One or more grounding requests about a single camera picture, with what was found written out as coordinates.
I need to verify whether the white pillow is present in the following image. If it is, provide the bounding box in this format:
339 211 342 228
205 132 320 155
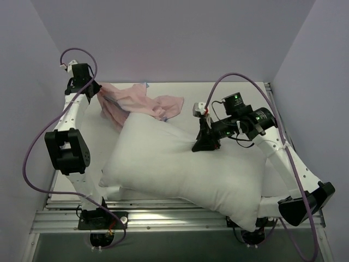
99 113 266 231

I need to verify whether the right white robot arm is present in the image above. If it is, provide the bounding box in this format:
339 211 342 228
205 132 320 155
192 93 335 227

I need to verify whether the right aluminium side rail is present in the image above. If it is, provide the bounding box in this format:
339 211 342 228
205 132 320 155
263 82 314 192

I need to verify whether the aluminium front rail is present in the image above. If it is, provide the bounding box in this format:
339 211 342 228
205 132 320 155
29 198 327 234

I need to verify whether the blue and pink printed pillowcase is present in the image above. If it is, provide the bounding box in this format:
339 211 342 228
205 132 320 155
97 82 184 131

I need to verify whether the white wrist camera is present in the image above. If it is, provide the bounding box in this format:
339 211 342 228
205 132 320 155
59 59 79 74
192 102 212 128

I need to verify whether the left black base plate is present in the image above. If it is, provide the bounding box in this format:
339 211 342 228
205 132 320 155
77 210 123 230

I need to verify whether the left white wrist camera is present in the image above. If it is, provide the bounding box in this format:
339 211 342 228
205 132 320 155
59 59 79 74

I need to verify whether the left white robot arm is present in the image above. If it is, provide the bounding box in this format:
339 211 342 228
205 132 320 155
44 60 110 229

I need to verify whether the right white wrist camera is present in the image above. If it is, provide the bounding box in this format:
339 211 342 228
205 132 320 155
192 102 212 128

